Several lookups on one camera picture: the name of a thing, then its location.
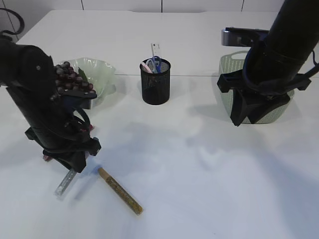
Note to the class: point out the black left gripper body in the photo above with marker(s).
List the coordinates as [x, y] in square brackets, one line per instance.
[92, 146]

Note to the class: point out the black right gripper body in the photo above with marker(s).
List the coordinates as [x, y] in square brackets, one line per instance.
[265, 83]

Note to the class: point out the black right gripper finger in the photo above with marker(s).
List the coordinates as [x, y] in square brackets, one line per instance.
[243, 104]
[270, 111]

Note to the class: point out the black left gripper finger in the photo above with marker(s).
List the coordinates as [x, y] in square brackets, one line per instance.
[64, 161]
[77, 161]

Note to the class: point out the silver glitter pen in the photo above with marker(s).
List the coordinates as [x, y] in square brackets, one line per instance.
[65, 183]

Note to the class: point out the gold glitter pen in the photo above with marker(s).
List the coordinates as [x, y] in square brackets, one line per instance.
[120, 191]

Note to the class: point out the artificial purple grape bunch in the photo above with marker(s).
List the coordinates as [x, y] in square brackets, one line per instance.
[67, 79]

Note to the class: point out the blue sheathed scissors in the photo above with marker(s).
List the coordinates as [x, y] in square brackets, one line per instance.
[154, 64]

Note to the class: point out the clear plastic ruler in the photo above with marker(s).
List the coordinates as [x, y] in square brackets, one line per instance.
[155, 48]

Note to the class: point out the pink sheathed scissors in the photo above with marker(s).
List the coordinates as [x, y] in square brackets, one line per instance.
[146, 68]

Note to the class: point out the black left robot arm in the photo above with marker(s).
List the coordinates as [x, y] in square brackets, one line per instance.
[57, 122]

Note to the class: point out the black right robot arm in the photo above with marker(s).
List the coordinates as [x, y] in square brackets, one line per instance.
[272, 65]

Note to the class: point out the green plastic basket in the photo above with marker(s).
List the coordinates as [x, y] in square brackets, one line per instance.
[234, 62]

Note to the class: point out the red glitter pen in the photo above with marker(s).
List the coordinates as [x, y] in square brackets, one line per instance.
[47, 158]

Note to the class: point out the green wavy glass plate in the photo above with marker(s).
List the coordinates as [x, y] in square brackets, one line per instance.
[99, 73]

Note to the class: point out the black mesh pen holder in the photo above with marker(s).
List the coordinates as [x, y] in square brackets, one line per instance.
[156, 87]

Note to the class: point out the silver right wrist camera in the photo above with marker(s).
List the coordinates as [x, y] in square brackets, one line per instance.
[241, 37]

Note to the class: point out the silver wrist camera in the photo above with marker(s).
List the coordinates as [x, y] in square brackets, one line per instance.
[241, 37]
[77, 99]

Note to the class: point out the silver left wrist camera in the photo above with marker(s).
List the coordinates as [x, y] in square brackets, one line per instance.
[77, 99]

